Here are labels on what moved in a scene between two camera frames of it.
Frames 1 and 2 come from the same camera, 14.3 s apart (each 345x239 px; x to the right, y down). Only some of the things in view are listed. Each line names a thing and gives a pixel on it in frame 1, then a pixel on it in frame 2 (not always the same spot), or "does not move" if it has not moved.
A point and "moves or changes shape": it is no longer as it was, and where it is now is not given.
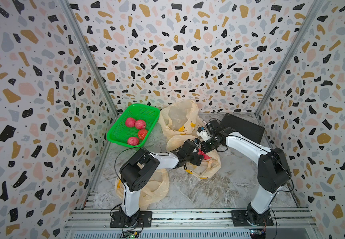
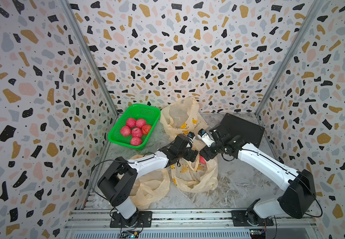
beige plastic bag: (179, 122) does not move
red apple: (130, 122) does not move
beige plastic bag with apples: (155, 189) does not move
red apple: (142, 133) → (145, 129)
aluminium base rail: (214, 223) does not move
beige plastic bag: (208, 169) moves or changes shape
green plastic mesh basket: (120, 133) does not move
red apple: (140, 124) does not move
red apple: (205, 157) moves or changes shape
